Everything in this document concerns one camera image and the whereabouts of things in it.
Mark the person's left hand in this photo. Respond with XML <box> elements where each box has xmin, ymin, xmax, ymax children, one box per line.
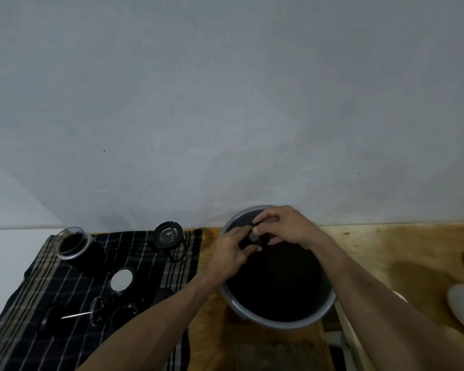
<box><xmin>204</xmin><ymin>225</ymin><xmax>263</xmax><ymax>283</ymax></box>

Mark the person's left forearm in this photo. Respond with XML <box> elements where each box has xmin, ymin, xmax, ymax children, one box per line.
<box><xmin>77</xmin><ymin>271</ymin><xmax>226</xmax><ymax>371</ymax></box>

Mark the black striped cloth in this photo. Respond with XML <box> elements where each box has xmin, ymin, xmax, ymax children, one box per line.
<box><xmin>0</xmin><ymin>228</ymin><xmax>204</xmax><ymax>371</ymax></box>

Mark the small black round part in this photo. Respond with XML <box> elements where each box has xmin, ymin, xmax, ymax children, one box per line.
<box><xmin>247</xmin><ymin>227</ymin><xmax>272</xmax><ymax>246</ymax></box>

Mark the black press frame with handle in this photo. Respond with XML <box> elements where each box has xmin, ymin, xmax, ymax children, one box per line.
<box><xmin>153</xmin><ymin>221</ymin><xmax>188</xmax><ymax>263</ymax></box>

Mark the black round lid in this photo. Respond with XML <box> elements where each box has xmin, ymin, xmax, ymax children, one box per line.
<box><xmin>34</xmin><ymin>304</ymin><xmax>69</xmax><ymax>337</ymax></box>

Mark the grey plastic bucket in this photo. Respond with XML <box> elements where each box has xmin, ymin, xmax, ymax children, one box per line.
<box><xmin>219</xmin><ymin>205</ymin><xmax>336</xmax><ymax>330</ymax></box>

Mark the person's right hand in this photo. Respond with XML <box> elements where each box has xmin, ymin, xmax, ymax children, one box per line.
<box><xmin>252</xmin><ymin>205</ymin><xmax>322</xmax><ymax>250</ymax></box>

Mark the plunger rod with filter disc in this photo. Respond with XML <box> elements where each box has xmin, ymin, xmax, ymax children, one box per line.
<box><xmin>61</xmin><ymin>296</ymin><xmax>106</xmax><ymax>327</ymax></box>

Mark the person's right forearm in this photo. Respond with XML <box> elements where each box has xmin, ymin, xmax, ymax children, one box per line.
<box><xmin>309</xmin><ymin>228</ymin><xmax>464</xmax><ymax>371</ymax></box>

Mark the glass beaker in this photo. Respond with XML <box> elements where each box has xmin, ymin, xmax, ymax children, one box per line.
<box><xmin>56</xmin><ymin>226</ymin><xmax>108</xmax><ymax>274</ymax></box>

